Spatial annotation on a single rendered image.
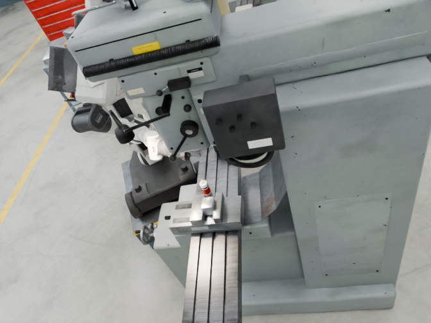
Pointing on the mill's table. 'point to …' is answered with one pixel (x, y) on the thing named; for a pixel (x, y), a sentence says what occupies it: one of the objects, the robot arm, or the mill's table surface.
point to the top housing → (143, 33)
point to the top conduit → (152, 56)
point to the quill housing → (200, 141)
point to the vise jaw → (196, 217)
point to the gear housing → (142, 84)
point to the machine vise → (227, 219)
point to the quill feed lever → (191, 131)
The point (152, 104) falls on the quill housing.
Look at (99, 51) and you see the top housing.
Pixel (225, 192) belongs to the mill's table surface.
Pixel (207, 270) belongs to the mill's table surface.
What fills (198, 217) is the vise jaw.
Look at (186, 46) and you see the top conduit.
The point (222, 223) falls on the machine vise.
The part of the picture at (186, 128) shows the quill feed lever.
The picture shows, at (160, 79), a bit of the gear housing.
